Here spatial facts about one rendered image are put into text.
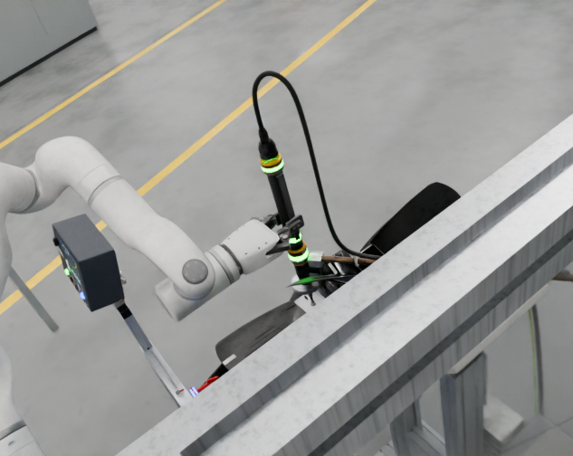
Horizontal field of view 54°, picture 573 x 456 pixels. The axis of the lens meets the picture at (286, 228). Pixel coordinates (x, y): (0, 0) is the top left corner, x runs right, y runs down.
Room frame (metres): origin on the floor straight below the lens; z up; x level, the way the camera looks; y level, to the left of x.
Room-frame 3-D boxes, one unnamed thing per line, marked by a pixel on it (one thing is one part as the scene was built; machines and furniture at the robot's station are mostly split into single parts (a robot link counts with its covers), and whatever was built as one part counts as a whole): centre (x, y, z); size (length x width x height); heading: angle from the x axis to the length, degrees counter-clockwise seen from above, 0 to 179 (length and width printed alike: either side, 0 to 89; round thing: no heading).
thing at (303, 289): (0.93, -0.02, 1.31); 0.09 x 0.07 x 0.10; 61
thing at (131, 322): (1.26, 0.54, 0.96); 0.03 x 0.03 x 0.20; 26
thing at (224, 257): (0.87, 0.14, 1.46); 0.09 x 0.03 x 0.08; 26
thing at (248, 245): (0.89, 0.09, 1.46); 0.11 x 0.10 x 0.07; 116
